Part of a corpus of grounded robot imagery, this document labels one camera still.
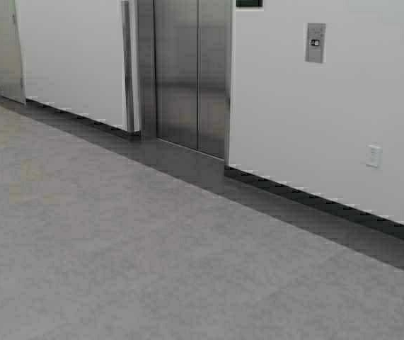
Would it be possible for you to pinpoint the metal panel beside wall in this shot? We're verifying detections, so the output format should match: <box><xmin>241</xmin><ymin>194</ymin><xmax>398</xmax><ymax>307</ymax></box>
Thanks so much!
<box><xmin>0</xmin><ymin>0</ymin><xmax>26</xmax><ymax>104</ymax></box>

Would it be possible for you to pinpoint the steel corner guard strip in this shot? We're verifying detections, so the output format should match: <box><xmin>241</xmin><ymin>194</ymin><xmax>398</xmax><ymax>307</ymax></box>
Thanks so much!
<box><xmin>121</xmin><ymin>1</ymin><xmax>134</xmax><ymax>133</ymax></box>

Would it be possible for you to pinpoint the stainless elevator door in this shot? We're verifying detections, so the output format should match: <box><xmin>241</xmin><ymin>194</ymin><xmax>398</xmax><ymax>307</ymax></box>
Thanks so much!
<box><xmin>137</xmin><ymin>0</ymin><xmax>233</xmax><ymax>159</ymax></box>

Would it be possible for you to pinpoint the white wall outlet plate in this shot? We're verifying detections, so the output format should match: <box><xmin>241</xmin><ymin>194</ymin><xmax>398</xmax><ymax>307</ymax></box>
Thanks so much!
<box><xmin>366</xmin><ymin>144</ymin><xmax>383</xmax><ymax>169</ymax></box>

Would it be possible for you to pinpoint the green floor indicator display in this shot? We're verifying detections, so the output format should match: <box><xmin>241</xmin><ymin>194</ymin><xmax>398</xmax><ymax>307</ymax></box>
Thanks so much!
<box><xmin>236</xmin><ymin>0</ymin><xmax>263</xmax><ymax>8</ymax></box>

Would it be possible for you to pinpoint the elevator call button panel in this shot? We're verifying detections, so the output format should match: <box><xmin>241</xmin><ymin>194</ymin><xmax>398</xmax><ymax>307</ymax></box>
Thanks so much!
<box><xmin>305</xmin><ymin>23</ymin><xmax>327</xmax><ymax>64</ymax></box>

